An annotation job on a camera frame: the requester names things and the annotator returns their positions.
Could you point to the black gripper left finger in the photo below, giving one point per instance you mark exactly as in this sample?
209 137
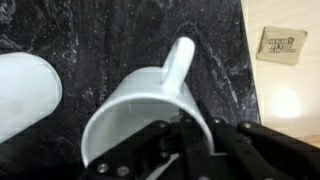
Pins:
140 156

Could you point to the white ceramic mug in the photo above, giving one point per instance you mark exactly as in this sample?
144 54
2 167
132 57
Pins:
23 93
146 86

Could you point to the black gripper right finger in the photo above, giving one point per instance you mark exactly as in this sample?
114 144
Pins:
266 153

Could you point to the brown sugar packet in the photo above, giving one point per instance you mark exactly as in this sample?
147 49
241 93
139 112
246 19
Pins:
281 45

